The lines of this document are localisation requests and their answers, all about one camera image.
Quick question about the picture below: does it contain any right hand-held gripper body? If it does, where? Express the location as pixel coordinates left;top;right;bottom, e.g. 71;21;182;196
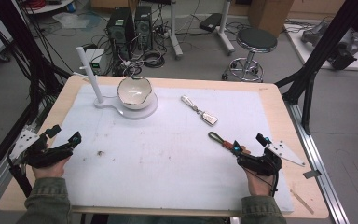
236;140;306;177

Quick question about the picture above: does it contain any silver keychain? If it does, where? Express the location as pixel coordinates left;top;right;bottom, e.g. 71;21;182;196
180;94;219;127

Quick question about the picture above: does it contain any wooden table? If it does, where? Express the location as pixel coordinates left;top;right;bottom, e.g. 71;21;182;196
0;75;330;219

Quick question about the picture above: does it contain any white table mat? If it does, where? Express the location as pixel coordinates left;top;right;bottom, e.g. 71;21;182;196
50;84;295;215

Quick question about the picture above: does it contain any white ceramic bowl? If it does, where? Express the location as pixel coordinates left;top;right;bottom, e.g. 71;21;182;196
117;76;154;111

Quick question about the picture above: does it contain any small black computer tower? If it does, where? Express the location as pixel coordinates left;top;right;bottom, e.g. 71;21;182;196
133;5;154;51

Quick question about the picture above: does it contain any aluminium rail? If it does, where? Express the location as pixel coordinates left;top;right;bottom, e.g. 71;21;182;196
283;101;351;224

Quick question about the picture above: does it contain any black strap of left gripper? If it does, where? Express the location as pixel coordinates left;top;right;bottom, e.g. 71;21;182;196
7;158;33;199

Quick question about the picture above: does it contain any clear plastic sheet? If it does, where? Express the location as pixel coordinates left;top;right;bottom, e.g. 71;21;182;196
52;11;91;30

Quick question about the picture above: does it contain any cardboard box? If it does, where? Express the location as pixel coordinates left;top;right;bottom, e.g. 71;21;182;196
247;0;295;38

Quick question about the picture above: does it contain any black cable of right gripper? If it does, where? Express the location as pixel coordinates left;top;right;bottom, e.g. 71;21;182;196
241;166;280;198

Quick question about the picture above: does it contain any grey tape piece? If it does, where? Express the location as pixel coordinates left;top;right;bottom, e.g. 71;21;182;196
302;169;323;180

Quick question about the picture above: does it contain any black round stool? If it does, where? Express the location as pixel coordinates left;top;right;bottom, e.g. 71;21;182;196
221;27;279;84

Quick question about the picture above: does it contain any thin wooden stick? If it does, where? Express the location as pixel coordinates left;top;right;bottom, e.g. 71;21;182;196
290;189;315;216

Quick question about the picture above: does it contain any person's left hand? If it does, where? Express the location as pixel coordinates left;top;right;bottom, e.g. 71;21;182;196
31;155;72;180

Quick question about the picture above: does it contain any flat black box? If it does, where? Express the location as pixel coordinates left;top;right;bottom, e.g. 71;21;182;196
199;12;224;34

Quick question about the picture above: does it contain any black metal frame strut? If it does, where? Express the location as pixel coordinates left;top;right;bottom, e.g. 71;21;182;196
274;0;358;135

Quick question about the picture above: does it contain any white box with green display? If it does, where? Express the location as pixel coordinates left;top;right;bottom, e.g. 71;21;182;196
84;48;107;76

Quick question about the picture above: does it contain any white round table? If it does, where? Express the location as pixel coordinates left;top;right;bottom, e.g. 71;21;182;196
23;0;76;15

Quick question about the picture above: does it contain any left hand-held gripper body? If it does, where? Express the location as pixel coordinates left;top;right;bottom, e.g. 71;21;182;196
7;128;75;169

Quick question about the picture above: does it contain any coiled black cable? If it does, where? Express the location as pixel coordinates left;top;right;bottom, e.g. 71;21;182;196
142;49;166;69

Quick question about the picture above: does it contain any white key stand with pole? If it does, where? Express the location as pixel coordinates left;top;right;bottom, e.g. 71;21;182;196
75;46;158;120

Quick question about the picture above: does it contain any white board with grey machine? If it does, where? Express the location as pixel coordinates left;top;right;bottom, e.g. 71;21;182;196
283;21;358;72

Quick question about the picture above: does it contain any large black computer tower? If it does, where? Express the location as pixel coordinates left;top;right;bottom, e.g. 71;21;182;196
105;7;136;61

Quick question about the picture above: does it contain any black metal frame with cables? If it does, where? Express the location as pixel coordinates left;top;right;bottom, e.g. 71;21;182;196
0;0;73;188

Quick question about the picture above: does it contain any person's right hand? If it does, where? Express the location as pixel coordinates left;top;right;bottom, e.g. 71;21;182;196
241;145;277;197

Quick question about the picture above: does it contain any white desk leg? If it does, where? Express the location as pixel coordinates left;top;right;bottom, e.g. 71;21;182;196
167;0;184;61
215;0;236;57

